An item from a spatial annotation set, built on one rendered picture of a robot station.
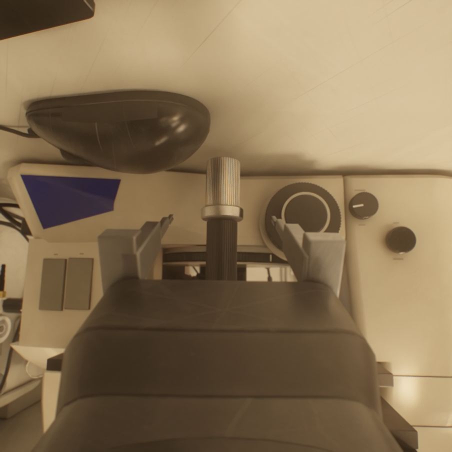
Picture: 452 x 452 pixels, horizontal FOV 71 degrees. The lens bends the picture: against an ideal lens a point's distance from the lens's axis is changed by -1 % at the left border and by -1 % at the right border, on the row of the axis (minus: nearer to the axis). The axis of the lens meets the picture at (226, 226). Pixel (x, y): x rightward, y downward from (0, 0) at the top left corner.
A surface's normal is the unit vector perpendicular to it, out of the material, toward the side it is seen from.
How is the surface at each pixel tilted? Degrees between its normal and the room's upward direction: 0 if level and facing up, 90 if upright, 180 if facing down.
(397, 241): 90
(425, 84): 0
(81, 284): 90
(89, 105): 88
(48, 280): 90
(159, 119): 68
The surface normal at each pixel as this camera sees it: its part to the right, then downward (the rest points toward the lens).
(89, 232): -0.07, 0.55
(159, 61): -0.01, 0.99
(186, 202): 0.23, -0.14
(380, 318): -0.10, -0.15
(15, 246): 1.00, 0.00
